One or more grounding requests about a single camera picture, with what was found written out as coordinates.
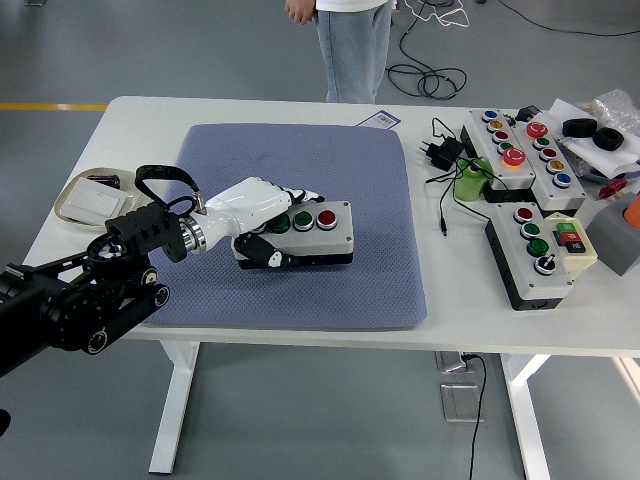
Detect black cable from outlet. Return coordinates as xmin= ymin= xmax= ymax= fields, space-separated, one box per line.
xmin=462 ymin=352 xmax=489 ymax=480

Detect white floor cable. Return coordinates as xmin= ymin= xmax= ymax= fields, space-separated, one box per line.
xmin=394 ymin=0 xmax=471 ymax=29

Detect white oval dish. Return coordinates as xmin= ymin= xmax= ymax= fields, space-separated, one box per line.
xmin=53 ymin=167 xmax=151 ymax=232

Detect long black floor cable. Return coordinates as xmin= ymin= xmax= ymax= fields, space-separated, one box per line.
xmin=497 ymin=0 xmax=640 ymax=37

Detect beige red-green push switch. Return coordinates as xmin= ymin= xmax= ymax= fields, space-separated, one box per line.
xmin=543 ymin=212 xmax=599 ymax=279

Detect orange cylinder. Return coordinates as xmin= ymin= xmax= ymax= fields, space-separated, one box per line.
xmin=621 ymin=192 xmax=640 ymax=229

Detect white paper sheets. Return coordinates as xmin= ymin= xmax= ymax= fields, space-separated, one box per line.
xmin=542 ymin=98 xmax=640 ymax=180

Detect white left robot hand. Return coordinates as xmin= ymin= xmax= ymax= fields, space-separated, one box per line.
xmin=198 ymin=175 xmax=325 ymax=270

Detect white wall switch plate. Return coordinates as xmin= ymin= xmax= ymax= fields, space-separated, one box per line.
xmin=65 ymin=177 xmax=130 ymax=221

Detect person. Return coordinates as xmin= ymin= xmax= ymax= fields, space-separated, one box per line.
xmin=285 ymin=0 xmax=396 ymax=105

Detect grey-blue textured mat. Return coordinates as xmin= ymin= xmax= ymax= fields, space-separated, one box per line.
xmin=142 ymin=123 xmax=429 ymax=331

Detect red valve knob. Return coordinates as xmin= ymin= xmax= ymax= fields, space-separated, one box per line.
xmin=599 ymin=178 xmax=629 ymax=200

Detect yellow floor tape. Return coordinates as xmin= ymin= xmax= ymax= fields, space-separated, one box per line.
xmin=0 ymin=102 xmax=108 ymax=112

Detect black power adapter with cord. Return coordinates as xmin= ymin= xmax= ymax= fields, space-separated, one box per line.
xmin=417 ymin=117 xmax=509 ymax=237

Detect purple-edged label card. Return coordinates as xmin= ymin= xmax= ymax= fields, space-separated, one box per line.
xmin=358 ymin=109 xmax=401 ymax=129

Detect black coiled floor cable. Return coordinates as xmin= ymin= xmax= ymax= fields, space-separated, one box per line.
xmin=387 ymin=14 xmax=469 ymax=101

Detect white table leg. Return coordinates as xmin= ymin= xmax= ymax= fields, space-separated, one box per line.
xmin=499 ymin=352 xmax=552 ymax=480
xmin=148 ymin=342 xmax=200 ymax=475

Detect person's right hand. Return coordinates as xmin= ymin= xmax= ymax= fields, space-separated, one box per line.
xmin=285 ymin=0 xmax=317 ymax=25

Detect metal floor outlet box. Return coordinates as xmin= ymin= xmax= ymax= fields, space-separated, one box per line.
xmin=433 ymin=351 xmax=475 ymax=374
xmin=439 ymin=382 xmax=485 ymax=424

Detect four-button control box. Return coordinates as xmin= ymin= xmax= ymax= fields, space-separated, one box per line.
xmin=483 ymin=201 xmax=575 ymax=312
xmin=230 ymin=199 xmax=355 ymax=271

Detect five-button box, mushroom button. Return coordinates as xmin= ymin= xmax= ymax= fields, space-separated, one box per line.
xmin=459 ymin=108 xmax=539 ymax=203
xmin=510 ymin=119 xmax=587 ymax=212

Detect clear plastic bag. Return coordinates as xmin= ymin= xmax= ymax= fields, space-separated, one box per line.
xmin=574 ymin=88 xmax=640 ymax=139

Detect grey block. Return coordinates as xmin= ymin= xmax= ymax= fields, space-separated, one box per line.
xmin=583 ymin=192 xmax=640 ymax=277

